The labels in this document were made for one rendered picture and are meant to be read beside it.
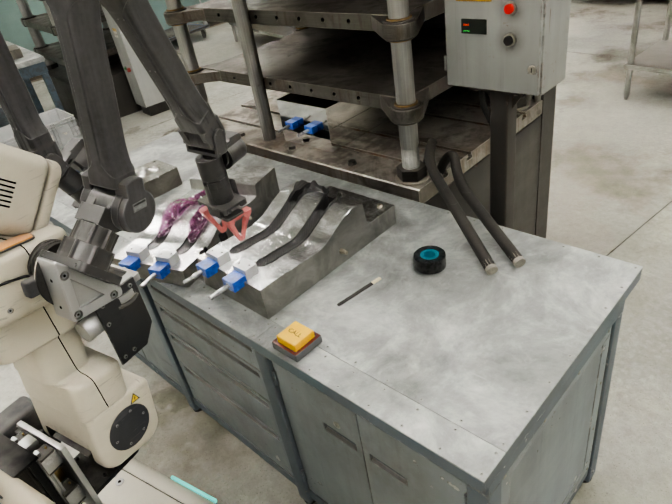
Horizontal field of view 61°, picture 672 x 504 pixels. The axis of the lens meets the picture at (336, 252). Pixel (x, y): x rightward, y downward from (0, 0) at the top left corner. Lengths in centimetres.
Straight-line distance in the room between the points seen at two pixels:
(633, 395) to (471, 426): 126
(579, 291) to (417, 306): 36
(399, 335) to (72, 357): 68
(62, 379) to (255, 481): 99
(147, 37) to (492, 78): 102
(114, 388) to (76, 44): 70
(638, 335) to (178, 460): 181
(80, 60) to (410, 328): 82
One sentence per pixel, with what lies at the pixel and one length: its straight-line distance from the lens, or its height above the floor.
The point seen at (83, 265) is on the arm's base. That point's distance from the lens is 97.
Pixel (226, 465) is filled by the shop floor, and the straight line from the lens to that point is 216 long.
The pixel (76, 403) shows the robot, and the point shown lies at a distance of 127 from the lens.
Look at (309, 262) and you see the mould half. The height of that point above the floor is 87.
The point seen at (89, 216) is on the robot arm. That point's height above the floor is 125.
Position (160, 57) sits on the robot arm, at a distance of 106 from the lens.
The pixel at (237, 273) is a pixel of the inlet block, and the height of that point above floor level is 90.
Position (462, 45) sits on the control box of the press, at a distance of 176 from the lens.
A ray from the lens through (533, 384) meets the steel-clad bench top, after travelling 117.
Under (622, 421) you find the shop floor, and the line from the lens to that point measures 221.
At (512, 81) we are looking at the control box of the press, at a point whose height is 111.
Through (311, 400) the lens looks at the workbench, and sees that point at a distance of 145.
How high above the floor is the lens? 166
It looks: 34 degrees down
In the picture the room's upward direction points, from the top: 10 degrees counter-clockwise
